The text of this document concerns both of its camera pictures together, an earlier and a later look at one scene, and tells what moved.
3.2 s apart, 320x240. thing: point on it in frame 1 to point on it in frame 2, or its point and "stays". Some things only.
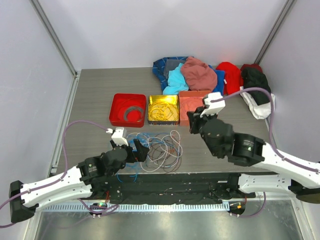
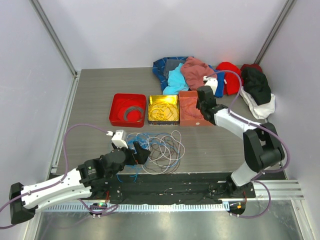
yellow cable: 162,111 stays
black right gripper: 195,119 to 198,105
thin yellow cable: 163,111 stays
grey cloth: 171,64 stays
